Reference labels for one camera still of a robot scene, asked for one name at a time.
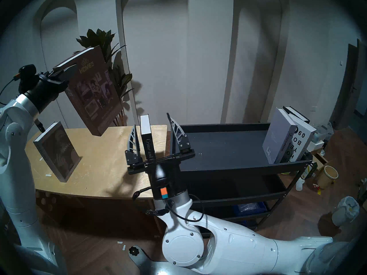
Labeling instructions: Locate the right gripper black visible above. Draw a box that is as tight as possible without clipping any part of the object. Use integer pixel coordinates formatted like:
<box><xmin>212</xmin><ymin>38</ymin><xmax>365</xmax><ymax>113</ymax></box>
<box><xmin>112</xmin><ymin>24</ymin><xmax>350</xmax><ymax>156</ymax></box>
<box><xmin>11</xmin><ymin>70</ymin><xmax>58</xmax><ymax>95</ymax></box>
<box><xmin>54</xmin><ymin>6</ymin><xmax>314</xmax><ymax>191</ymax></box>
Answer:
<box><xmin>125</xmin><ymin>113</ymin><xmax>196</xmax><ymax>200</ymax></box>

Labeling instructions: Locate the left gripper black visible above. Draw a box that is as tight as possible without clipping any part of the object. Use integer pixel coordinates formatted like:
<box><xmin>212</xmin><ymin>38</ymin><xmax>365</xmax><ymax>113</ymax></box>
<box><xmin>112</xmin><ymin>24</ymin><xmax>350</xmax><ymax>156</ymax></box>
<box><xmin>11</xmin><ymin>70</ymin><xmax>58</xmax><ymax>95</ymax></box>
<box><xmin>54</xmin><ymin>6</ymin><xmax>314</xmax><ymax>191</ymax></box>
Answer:
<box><xmin>19</xmin><ymin>64</ymin><xmax>78</xmax><ymax>113</ymax></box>

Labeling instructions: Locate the brown Homes book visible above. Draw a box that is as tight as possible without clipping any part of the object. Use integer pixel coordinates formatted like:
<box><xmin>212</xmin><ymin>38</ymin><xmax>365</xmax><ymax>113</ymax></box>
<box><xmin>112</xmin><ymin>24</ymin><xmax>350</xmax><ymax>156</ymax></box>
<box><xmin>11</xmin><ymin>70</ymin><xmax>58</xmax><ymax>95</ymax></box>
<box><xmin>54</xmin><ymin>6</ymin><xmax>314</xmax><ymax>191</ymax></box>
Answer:
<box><xmin>52</xmin><ymin>45</ymin><xmax>124</xmax><ymax>137</ymax></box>

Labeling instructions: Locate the grey Discontent book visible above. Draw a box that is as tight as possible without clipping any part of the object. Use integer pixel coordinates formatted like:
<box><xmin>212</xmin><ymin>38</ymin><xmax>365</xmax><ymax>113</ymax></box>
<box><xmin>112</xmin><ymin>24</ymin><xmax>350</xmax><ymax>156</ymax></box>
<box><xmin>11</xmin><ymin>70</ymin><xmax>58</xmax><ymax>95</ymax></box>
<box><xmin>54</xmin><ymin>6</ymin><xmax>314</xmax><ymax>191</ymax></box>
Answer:
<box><xmin>262</xmin><ymin>107</ymin><xmax>298</xmax><ymax>164</ymax></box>

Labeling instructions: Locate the black Century book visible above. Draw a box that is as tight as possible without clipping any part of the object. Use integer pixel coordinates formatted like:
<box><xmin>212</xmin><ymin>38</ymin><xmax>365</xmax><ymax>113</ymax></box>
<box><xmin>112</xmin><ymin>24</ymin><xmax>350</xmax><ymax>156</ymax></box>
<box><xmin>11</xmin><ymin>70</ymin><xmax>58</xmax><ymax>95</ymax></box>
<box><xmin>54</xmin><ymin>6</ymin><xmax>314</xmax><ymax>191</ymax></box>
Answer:
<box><xmin>282</xmin><ymin>106</ymin><xmax>311</xmax><ymax>123</ymax></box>

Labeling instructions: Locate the white Designhotels Yearbook book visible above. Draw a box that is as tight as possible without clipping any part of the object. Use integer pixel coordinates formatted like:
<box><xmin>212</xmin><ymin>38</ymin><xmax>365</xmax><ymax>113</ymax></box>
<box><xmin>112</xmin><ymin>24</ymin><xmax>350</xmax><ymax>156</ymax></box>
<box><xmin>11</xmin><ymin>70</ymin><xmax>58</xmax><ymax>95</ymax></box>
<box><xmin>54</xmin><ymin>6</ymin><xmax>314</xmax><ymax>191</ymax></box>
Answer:
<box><xmin>280</xmin><ymin>117</ymin><xmax>317</xmax><ymax>163</ymax></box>

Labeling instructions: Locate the wooden display table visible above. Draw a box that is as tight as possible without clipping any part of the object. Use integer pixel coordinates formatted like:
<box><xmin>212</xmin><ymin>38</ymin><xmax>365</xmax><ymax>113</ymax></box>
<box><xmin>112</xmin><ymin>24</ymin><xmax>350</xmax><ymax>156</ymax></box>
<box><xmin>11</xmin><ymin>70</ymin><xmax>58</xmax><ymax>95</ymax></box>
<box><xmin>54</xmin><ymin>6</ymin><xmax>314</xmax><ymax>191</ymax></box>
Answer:
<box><xmin>24</xmin><ymin>125</ymin><xmax>168</xmax><ymax>235</ymax></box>

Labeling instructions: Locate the black metal shelf cart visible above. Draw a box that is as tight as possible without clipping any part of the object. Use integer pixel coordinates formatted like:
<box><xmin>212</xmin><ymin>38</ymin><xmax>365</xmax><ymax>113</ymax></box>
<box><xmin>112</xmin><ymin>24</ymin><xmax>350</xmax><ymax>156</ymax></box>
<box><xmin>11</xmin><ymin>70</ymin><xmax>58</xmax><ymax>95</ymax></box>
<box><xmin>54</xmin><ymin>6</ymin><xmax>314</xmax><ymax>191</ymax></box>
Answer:
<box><xmin>169</xmin><ymin>123</ymin><xmax>313</xmax><ymax>229</ymax></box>

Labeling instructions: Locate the black Crime and Punishment book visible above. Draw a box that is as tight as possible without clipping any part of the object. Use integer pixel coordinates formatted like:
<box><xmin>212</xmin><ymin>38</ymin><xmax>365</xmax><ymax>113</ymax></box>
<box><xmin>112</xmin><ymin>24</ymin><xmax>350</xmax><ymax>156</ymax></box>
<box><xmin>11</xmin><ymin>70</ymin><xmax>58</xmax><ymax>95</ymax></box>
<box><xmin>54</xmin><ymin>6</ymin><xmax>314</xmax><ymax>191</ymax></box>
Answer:
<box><xmin>140</xmin><ymin>114</ymin><xmax>157</xmax><ymax>163</ymax></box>

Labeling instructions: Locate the tall green potted plant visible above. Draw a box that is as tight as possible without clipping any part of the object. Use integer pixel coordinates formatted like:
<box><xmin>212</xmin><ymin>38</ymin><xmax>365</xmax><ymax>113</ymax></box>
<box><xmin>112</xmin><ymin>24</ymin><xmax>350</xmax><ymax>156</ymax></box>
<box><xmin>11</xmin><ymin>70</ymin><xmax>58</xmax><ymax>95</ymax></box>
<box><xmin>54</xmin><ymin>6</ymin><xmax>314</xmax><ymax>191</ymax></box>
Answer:
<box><xmin>76</xmin><ymin>28</ymin><xmax>134</xmax><ymax>126</ymax></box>

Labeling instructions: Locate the grey Special Issue book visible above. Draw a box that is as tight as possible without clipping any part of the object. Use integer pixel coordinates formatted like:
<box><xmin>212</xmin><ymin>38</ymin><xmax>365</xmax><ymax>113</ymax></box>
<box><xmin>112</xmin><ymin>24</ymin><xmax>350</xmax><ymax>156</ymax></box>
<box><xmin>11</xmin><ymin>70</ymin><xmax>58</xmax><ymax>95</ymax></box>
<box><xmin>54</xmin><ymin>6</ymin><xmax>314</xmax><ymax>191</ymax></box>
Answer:
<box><xmin>33</xmin><ymin>122</ymin><xmax>81</xmax><ymax>182</ymax></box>

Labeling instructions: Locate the blue plastic bin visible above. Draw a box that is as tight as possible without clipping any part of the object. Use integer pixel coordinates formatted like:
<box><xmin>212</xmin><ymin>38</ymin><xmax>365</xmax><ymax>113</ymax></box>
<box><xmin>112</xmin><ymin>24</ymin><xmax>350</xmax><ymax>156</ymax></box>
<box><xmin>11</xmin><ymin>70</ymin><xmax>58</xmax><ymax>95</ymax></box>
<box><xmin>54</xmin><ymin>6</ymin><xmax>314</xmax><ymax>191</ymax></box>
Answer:
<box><xmin>233</xmin><ymin>202</ymin><xmax>267</xmax><ymax>216</ymax></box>

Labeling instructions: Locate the green and white carton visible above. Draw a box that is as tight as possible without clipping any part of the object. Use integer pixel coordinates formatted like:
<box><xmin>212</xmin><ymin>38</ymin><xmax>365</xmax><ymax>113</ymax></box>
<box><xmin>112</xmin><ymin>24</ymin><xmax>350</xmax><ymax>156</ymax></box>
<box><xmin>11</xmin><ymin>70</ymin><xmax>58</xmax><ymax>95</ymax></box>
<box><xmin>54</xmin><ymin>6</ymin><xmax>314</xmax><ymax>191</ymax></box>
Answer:
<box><xmin>304</xmin><ymin>162</ymin><xmax>318</xmax><ymax>179</ymax></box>

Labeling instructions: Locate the brown cardboard box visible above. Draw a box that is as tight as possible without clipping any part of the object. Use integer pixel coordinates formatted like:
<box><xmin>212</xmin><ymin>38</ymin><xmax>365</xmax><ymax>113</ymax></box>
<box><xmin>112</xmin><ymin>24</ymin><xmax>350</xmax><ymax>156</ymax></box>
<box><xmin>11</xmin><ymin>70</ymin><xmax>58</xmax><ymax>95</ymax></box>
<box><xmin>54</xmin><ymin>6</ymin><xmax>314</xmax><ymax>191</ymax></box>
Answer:
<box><xmin>311</xmin><ymin>153</ymin><xmax>329</xmax><ymax>166</ymax></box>

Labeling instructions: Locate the yellow bucket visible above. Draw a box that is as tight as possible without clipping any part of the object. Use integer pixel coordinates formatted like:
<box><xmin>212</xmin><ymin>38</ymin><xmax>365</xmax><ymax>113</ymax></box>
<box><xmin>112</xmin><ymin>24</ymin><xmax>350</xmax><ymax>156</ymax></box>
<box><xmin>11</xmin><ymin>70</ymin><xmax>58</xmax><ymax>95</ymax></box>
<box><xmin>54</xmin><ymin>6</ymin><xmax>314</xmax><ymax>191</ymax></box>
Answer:
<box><xmin>316</xmin><ymin>166</ymin><xmax>339</xmax><ymax>189</ymax></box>

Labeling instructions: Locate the white bagged trash bin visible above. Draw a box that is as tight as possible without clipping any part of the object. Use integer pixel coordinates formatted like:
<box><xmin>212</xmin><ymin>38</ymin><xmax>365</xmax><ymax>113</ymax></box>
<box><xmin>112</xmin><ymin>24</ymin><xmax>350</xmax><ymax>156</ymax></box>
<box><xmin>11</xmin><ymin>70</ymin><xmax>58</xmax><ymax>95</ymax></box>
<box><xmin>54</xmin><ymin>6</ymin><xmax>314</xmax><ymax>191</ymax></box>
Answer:
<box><xmin>332</xmin><ymin>196</ymin><xmax>360</xmax><ymax>227</ymax></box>

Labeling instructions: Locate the dark door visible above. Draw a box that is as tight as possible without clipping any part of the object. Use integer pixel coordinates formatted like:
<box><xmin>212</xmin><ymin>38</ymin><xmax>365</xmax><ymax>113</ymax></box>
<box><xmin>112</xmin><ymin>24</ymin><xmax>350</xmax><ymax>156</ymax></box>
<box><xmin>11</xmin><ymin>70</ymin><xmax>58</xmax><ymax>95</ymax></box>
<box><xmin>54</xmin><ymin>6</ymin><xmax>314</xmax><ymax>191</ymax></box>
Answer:
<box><xmin>330</xmin><ymin>40</ymin><xmax>367</xmax><ymax>130</ymax></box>

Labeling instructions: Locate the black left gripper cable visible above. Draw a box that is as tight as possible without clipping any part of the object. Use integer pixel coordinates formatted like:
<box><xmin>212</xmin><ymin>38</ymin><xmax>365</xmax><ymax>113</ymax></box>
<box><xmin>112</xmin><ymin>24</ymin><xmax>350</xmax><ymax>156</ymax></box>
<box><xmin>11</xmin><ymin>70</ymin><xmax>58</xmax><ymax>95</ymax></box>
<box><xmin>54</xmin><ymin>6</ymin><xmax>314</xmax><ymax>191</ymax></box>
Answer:
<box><xmin>0</xmin><ymin>74</ymin><xmax>21</xmax><ymax>98</ymax></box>

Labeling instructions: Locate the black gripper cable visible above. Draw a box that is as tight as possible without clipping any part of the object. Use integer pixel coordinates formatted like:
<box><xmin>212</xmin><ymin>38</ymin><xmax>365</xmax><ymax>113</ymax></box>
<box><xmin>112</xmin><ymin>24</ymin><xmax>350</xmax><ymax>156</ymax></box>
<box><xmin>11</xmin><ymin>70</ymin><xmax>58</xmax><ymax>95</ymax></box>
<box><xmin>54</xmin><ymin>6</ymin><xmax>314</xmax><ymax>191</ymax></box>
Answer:
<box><xmin>132</xmin><ymin>188</ymin><xmax>204</xmax><ymax>223</ymax></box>
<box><xmin>0</xmin><ymin>74</ymin><xmax>21</xmax><ymax>98</ymax></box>

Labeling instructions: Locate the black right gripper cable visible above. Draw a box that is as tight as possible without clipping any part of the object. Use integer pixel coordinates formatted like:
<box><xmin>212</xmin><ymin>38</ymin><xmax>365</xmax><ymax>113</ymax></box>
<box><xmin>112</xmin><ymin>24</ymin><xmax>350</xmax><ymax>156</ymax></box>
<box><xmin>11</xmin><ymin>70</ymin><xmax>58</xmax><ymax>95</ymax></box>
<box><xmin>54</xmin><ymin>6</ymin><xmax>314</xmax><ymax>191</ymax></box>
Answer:
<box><xmin>132</xmin><ymin>188</ymin><xmax>204</xmax><ymax>223</ymax></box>

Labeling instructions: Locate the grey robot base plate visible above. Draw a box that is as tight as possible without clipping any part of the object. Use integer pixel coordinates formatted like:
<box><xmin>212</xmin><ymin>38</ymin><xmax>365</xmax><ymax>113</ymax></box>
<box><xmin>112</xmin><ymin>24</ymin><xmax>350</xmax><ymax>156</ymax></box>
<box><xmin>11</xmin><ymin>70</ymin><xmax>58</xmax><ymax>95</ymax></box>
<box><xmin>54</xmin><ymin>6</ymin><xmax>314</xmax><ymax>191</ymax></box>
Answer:
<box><xmin>128</xmin><ymin>246</ymin><xmax>178</xmax><ymax>275</ymax></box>

